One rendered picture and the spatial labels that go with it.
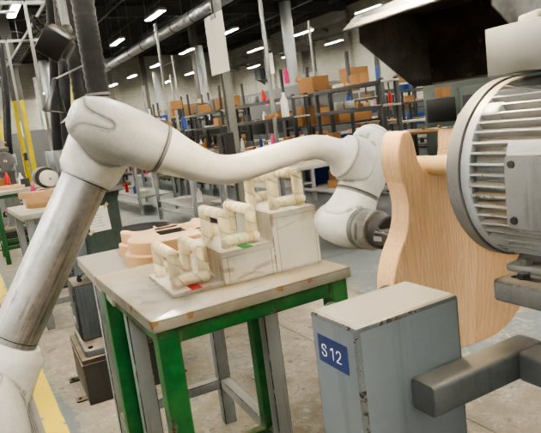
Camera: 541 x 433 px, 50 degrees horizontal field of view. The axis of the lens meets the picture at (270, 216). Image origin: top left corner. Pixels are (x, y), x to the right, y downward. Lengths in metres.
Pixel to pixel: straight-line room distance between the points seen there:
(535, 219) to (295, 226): 1.03
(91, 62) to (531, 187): 2.64
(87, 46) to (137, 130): 2.02
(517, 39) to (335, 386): 0.48
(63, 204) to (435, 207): 0.75
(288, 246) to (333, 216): 0.35
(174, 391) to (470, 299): 0.74
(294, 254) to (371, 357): 1.01
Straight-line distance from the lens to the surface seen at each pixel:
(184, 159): 1.17
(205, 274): 1.61
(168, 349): 1.45
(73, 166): 1.28
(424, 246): 1.02
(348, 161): 1.32
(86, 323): 3.34
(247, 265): 1.62
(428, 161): 1.01
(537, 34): 0.79
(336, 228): 1.32
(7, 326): 1.33
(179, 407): 1.51
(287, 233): 1.66
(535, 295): 0.78
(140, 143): 1.13
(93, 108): 1.14
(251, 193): 1.82
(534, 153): 0.73
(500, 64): 0.82
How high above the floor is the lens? 1.36
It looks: 9 degrees down
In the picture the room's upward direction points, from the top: 7 degrees counter-clockwise
